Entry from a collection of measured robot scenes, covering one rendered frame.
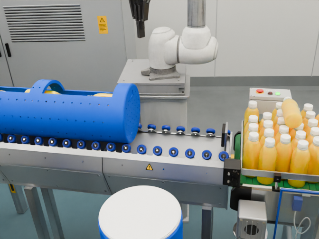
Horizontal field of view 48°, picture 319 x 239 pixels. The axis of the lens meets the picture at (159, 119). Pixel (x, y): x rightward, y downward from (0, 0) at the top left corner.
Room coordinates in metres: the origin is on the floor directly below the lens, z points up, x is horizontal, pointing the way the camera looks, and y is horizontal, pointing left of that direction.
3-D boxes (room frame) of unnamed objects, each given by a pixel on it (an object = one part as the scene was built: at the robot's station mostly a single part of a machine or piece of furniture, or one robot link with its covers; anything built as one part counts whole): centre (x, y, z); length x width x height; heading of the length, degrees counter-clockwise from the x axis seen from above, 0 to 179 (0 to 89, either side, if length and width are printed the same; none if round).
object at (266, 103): (1.63, -0.56, 1.05); 0.20 x 0.10 x 0.10; 76
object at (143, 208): (0.90, 0.08, 1.03); 0.28 x 0.28 x 0.01
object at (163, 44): (2.01, -0.05, 1.24); 0.18 x 0.16 x 0.22; 76
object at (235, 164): (1.19, -0.29, 0.95); 0.10 x 0.07 x 0.10; 166
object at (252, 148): (1.25, -0.38, 0.99); 0.07 x 0.07 x 0.19
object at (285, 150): (1.22, -0.51, 0.99); 0.07 x 0.07 x 0.19
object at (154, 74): (2.01, -0.02, 1.10); 0.22 x 0.18 x 0.06; 95
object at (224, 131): (1.40, -0.29, 0.99); 0.10 x 0.02 x 0.12; 166
